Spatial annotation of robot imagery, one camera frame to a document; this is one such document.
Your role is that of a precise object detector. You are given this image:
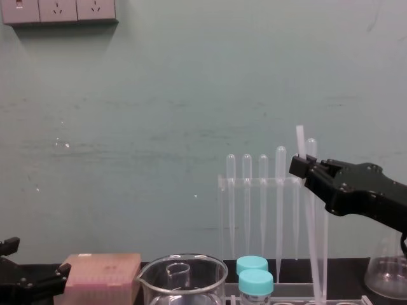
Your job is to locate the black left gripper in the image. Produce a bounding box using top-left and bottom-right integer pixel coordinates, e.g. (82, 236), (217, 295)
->
(0, 236), (72, 305)

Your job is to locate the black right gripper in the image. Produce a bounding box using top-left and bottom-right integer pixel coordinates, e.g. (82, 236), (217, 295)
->
(288, 153), (407, 238)

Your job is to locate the large clear plastic pipette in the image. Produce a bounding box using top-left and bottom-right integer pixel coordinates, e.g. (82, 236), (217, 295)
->
(275, 146), (287, 284)
(304, 137), (320, 204)

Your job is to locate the pink pipette tip box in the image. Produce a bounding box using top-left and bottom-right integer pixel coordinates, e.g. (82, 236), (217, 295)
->
(53, 252), (142, 305)

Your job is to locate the small clear plastic pipette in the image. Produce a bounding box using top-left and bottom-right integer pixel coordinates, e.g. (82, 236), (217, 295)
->
(226, 153), (237, 260)
(242, 152), (253, 260)
(258, 153), (269, 260)

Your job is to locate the clear acrylic pipette rack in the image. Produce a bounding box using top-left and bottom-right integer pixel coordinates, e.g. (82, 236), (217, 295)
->
(217, 174), (371, 305)

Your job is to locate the teal capped clear vial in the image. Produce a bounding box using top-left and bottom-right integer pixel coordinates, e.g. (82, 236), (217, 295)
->
(238, 269), (275, 305)
(235, 255), (269, 276)

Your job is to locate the glass conical flask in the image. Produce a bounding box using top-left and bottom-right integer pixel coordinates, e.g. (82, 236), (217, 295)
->
(363, 228), (407, 301)

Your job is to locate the small glass beaker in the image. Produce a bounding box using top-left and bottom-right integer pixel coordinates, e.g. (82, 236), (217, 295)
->
(165, 261), (192, 289)

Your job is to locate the large glass beaker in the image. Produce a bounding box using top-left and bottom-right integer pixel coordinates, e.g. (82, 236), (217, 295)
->
(136, 252), (230, 305)

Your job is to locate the white wall socket panel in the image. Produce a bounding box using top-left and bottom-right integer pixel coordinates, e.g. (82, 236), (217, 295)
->
(0, 0), (120, 27)

